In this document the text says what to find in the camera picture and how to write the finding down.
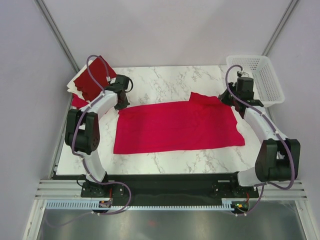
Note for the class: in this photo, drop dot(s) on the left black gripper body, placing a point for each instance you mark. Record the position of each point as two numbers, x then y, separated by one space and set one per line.
122 104

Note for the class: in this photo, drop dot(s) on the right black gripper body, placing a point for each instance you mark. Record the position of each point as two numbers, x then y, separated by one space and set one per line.
233 87

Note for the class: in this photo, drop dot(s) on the bright red t shirt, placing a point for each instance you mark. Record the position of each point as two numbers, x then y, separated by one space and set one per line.
200 123

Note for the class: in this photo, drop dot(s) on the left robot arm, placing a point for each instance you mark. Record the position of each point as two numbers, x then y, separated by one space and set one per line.
82 133

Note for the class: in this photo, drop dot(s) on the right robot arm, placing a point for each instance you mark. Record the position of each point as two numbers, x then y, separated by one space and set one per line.
277 162

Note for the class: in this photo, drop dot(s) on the white plastic basket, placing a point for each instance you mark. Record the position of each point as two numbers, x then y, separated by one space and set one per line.
267 87

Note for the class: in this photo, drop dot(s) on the dark red folded shirt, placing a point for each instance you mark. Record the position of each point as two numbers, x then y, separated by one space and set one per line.
100 70

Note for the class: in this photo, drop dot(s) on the red folded shirt bottom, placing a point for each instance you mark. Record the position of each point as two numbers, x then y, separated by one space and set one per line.
78 103

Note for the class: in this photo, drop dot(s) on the right aluminium frame post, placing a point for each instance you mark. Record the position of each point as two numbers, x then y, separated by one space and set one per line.
280 26

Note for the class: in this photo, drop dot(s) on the aluminium frame post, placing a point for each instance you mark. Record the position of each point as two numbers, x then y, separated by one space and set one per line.
57 33
280 26

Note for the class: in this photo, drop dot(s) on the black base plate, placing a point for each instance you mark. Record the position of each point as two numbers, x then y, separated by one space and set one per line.
166 189

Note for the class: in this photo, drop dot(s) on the left aluminium frame post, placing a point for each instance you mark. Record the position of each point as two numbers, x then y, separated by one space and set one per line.
57 33

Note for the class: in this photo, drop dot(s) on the white slotted cable duct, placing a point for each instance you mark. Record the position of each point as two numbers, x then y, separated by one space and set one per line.
106 204

